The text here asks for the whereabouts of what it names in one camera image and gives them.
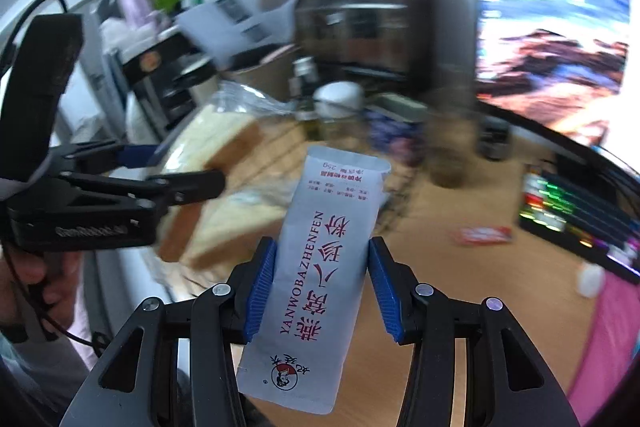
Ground black wire basket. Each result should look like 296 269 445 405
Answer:
148 106 418 300

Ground pink desk mat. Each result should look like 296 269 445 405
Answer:
567 273 639 426

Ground black shelf rack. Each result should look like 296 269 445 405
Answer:
113 29 217 140

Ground white sachet yanwobazhenfen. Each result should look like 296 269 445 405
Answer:
236 145 392 415

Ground glass jar with residue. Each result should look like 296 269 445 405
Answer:
426 88 475 188

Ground small red packet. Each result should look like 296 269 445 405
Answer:
454 227 512 246

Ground woven storage basket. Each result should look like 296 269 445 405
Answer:
220 44 297 102

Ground blue luncheon meat tin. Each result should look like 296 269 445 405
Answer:
364 92 427 167

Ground white lidded cream jar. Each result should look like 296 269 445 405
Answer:
312 80 364 147

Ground smoked acrylic storage box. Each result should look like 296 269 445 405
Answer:
294 0 436 90

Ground printed paper sheets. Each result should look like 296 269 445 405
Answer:
176 0 296 69

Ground RGB mechanical keyboard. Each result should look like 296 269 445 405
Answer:
518 156 639 285

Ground bagged bread slices back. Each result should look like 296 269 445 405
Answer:
154 81 295 270

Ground curved computer monitor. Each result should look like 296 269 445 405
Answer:
475 0 639 180

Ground small black jar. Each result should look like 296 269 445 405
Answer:
476 116 512 161

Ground dark pump bottle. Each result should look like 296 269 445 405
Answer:
291 56 321 141

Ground person's left hand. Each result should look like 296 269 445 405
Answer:
0 248 84 331

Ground white round puck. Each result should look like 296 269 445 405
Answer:
576 262 606 299

